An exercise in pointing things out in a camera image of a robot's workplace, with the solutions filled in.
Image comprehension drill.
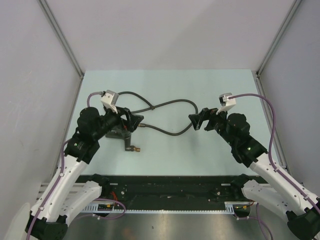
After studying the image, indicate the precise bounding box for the slotted cable duct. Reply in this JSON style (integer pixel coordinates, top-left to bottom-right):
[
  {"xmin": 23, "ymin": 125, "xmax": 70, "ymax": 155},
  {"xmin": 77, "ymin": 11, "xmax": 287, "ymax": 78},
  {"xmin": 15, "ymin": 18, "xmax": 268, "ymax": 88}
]
[{"xmin": 80, "ymin": 201, "xmax": 252, "ymax": 215}]

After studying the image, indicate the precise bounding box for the dark grey flexible hose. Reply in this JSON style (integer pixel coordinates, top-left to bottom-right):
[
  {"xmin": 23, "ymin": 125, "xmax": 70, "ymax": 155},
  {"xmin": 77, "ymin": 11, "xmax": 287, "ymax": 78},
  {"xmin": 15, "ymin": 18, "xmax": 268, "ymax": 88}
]
[{"xmin": 117, "ymin": 91, "xmax": 200, "ymax": 137}]

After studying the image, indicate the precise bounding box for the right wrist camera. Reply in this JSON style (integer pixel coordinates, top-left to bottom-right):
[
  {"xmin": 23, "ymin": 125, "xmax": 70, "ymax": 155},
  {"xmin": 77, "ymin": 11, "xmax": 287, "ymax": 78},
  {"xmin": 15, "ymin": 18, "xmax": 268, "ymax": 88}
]
[{"xmin": 216, "ymin": 92, "xmax": 236, "ymax": 115}]

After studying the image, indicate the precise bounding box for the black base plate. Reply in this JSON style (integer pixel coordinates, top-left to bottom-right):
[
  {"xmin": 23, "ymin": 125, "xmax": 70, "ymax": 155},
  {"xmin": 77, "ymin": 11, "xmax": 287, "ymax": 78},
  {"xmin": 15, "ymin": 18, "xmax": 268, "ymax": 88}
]
[{"xmin": 74, "ymin": 173, "xmax": 276, "ymax": 211}]

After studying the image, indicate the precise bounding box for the left aluminium corner post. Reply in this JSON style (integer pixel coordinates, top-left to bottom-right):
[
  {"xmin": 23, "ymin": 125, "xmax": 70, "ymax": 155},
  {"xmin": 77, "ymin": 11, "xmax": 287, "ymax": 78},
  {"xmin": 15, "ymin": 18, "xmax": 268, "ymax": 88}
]
[{"xmin": 37, "ymin": 0, "xmax": 85, "ymax": 80}]

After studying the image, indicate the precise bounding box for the right aluminium corner post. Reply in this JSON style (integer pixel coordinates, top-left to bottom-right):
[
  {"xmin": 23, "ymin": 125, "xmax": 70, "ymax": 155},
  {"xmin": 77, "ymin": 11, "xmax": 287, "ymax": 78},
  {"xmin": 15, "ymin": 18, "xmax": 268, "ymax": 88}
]
[{"xmin": 255, "ymin": 0, "xmax": 304, "ymax": 78}]

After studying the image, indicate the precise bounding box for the aluminium frame rail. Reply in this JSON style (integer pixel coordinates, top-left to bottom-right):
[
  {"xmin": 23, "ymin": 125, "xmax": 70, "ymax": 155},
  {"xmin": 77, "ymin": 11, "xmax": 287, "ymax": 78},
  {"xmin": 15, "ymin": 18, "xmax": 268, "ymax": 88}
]
[{"xmin": 36, "ymin": 182, "xmax": 49, "ymax": 202}]

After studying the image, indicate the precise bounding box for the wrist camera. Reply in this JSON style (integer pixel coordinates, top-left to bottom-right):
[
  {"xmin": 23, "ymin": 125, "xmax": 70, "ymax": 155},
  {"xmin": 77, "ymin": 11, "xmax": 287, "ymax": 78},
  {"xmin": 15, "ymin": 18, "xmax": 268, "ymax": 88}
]
[
  {"xmin": 216, "ymin": 92, "xmax": 236, "ymax": 115},
  {"xmin": 100, "ymin": 90, "xmax": 119, "ymax": 114}
]

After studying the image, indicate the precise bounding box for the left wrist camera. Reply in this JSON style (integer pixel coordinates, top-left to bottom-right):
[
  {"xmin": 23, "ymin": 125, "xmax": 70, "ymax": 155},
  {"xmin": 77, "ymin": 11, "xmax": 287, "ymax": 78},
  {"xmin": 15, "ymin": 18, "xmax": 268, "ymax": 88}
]
[{"xmin": 100, "ymin": 90, "xmax": 119, "ymax": 114}]

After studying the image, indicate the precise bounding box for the aluminium corner post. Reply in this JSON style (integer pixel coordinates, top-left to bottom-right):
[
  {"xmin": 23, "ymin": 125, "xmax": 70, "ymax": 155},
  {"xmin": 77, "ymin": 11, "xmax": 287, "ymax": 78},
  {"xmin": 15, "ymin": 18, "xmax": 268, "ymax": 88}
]
[
  {"xmin": 255, "ymin": 0, "xmax": 304, "ymax": 78},
  {"xmin": 37, "ymin": 0, "xmax": 85, "ymax": 80}
]

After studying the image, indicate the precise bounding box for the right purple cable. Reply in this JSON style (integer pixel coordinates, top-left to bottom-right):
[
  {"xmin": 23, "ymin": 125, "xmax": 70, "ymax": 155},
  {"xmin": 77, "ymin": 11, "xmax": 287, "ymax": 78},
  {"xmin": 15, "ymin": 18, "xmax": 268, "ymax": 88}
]
[{"xmin": 228, "ymin": 92, "xmax": 320, "ymax": 240}]

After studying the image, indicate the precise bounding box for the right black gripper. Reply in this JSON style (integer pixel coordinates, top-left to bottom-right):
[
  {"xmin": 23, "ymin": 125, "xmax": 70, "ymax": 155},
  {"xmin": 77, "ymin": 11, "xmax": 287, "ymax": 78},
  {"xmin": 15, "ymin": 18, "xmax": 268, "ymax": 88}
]
[{"xmin": 189, "ymin": 105, "xmax": 237, "ymax": 147}]

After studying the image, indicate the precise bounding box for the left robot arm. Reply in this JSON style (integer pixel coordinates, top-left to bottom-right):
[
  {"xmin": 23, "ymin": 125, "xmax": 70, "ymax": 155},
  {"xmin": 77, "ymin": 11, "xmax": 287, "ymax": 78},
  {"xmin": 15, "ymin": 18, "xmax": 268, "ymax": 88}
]
[{"xmin": 25, "ymin": 107, "xmax": 144, "ymax": 240}]

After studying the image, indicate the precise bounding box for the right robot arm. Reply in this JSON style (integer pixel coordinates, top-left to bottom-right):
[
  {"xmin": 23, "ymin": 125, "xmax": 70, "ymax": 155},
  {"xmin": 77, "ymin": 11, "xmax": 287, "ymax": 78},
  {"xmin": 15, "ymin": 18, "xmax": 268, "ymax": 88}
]
[{"xmin": 188, "ymin": 108, "xmax": 320, "ymax": 240}]

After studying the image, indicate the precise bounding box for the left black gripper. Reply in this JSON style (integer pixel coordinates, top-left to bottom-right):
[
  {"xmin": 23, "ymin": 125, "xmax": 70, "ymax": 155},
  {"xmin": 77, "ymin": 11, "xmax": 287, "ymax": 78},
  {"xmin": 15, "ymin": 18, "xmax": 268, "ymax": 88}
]
[{"xmin": 92, "ymin": 104, "xmax": 144, "ymax": 140}]

